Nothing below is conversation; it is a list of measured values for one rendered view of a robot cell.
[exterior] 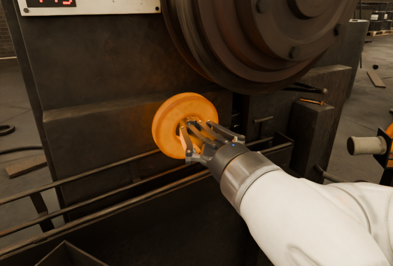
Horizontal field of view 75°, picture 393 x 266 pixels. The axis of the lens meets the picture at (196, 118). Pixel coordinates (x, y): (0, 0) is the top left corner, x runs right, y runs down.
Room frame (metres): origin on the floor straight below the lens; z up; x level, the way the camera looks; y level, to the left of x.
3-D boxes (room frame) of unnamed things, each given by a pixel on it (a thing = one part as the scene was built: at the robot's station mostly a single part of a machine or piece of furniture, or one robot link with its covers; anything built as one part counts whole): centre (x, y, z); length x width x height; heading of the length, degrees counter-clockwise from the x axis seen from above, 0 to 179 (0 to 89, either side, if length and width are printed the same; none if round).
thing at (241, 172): (0.32, -0.08, 0.83); 0.09 x 0.06 x 0.09; 118
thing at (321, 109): (0.73, -0.36, 0.68); 0.11 x 0.08 x 0.24; 27
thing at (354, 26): (3.15, -1.66, 0.45); 0.59 x 0.59 x 0.89
